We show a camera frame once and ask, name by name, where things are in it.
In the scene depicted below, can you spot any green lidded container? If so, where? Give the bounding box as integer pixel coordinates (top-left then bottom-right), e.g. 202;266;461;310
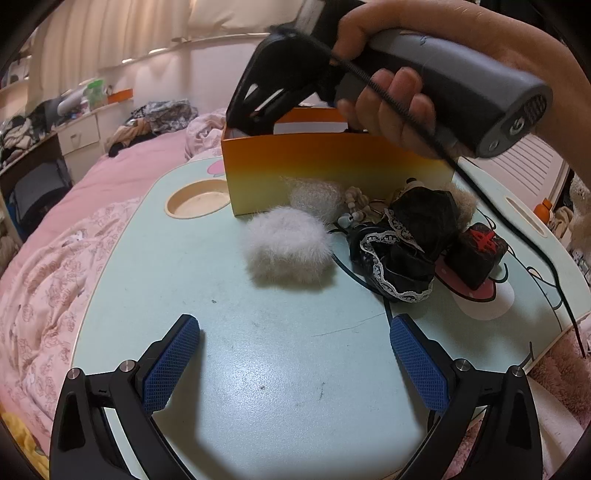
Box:
85;79;105;112

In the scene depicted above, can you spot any pink fluffy blanket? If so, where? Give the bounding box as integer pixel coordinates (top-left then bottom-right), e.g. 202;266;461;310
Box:
526;318;591;416

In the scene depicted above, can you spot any patterned grey cloth heap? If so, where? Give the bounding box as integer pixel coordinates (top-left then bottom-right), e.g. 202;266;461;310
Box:
127;99;199;134

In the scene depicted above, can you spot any pink bed sheet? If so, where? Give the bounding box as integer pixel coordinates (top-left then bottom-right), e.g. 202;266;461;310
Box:
28;108;227;259

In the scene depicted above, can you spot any person's right hand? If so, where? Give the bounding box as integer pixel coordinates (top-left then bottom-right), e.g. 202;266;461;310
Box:
332;0;532;160

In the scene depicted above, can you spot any black cube with red mark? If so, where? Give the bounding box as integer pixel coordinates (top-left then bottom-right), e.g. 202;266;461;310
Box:
445;222;509;291

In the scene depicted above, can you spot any cream curtain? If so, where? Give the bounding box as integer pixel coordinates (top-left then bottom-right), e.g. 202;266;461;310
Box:
32;0;315;84

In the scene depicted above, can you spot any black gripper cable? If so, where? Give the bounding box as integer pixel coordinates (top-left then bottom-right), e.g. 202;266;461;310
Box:
272;23;591;358

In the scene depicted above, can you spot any white fur pompom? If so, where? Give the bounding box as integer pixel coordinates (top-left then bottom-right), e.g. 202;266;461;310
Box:
242;206;334;291

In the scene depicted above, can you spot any black lace trimmed garment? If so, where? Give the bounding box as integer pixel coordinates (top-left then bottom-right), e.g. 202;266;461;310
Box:
346;187;458;303

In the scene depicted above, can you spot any tan fur pompom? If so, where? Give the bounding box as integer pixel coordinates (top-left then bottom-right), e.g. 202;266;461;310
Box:
450;182;478;227

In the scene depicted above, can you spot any white wall shelf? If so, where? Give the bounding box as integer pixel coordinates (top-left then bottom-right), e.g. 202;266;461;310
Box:
0;28;38;93

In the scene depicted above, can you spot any silvery sheer scrunchie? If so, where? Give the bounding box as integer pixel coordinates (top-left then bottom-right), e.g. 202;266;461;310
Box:
288;179;345;227

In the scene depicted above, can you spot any yellow printed cloth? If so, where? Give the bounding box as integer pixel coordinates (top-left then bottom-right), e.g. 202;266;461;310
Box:
0;408;51;480

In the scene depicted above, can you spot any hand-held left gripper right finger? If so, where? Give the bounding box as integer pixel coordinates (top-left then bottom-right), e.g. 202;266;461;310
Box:
389;314;542;480

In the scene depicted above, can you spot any clothes heap on desk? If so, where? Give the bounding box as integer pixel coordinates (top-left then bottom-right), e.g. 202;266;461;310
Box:
0;99;61;162

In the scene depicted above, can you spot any person's right forearm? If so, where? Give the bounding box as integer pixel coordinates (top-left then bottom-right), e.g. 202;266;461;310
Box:
503;16;591;139

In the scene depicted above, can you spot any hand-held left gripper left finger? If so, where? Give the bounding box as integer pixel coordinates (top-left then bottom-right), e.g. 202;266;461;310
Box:
48;314;201;480

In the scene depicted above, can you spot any white cylindrical device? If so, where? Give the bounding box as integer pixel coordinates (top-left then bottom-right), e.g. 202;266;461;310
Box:
58;92;86;116

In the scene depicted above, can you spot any white desk with drawers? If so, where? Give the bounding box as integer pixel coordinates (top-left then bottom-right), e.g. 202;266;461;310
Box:
55;99;134;156

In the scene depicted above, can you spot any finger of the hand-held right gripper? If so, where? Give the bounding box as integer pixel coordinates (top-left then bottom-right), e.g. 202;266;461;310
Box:
225;25;326;138

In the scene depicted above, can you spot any pink floral blanket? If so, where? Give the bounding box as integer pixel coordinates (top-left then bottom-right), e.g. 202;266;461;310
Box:
0;196;144;435

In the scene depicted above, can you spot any orange gradient cardboard box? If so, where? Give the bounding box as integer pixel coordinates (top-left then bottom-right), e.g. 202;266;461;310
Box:
221;107;455;217

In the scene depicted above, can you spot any pastel bead keychain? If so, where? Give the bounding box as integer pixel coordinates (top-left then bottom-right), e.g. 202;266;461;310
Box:
335;185;370;232

